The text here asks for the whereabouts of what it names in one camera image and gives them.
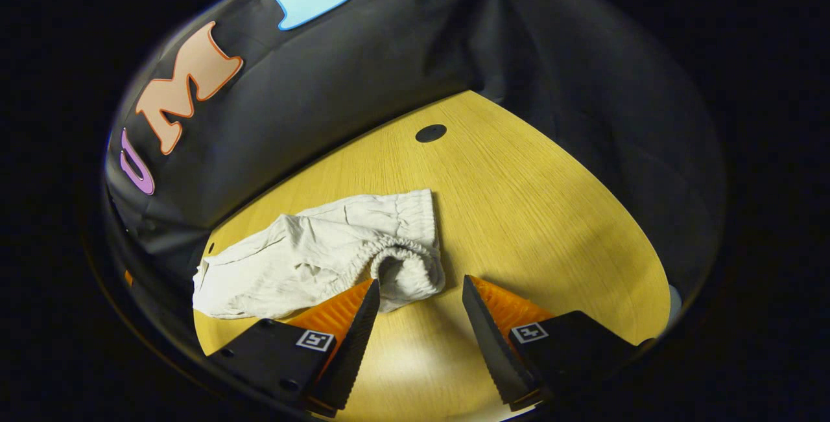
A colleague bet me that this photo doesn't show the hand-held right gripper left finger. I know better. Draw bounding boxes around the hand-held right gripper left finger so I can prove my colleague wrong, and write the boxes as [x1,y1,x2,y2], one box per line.
[206,278,381,417]

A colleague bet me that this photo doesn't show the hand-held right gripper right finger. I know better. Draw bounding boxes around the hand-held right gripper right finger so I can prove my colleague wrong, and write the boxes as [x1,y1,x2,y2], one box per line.
[462,274,656,412]

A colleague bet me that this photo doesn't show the white jeans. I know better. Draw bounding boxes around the white jeans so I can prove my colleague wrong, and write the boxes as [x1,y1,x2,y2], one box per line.
[193,189,447,321]

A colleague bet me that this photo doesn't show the black backdrop cloth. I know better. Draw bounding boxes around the black backdrop cloth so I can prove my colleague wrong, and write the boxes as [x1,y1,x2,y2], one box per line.
[104,0,726,319]

